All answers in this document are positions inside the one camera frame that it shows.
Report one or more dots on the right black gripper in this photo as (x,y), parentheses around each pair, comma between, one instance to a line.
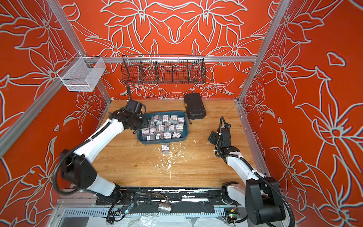
(215,136)

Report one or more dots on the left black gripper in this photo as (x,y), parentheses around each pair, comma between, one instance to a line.
(146,123)

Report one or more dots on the blue plastic storage tray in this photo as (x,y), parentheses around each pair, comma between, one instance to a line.
(172,121)

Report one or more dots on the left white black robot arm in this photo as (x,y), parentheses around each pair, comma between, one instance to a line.
(75,172)

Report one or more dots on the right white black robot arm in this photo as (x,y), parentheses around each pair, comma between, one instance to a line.
(260,196)

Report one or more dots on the paper clip box front left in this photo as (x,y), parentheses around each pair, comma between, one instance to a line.
(167,135)

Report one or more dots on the paper clip box front right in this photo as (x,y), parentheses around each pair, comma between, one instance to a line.
(176,135)

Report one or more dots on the black tool case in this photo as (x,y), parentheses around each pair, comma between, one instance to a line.
(194,106)

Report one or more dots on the black wire wall basket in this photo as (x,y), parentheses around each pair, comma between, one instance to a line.
(163,69)

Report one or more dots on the white wire wall basket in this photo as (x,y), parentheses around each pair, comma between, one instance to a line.
(82,74)

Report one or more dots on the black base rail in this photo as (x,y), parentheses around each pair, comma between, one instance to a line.
(183,200)

